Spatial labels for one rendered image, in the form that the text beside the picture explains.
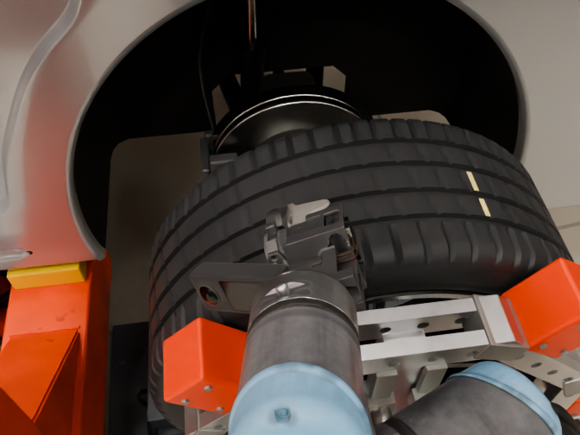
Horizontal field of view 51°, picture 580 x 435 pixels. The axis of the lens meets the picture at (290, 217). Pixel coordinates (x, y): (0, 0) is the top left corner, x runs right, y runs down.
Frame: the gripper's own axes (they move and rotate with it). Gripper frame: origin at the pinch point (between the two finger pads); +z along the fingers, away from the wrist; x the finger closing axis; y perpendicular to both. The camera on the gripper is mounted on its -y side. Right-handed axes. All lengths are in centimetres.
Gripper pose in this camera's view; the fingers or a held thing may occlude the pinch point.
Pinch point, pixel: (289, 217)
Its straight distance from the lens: 70.8
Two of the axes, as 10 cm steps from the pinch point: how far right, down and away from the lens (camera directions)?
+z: 0.4, -4.3, 9.0
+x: -3.6, -8.5, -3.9
